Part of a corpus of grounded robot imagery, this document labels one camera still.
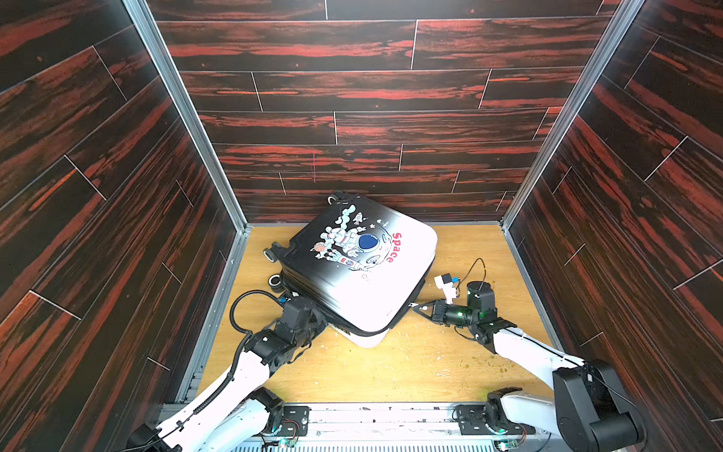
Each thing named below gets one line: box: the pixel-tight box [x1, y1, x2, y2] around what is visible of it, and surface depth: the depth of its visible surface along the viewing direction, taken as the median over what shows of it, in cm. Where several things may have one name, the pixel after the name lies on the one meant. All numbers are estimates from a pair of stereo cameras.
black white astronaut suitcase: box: [264, 193, 439, 348], surface depth 84 cm
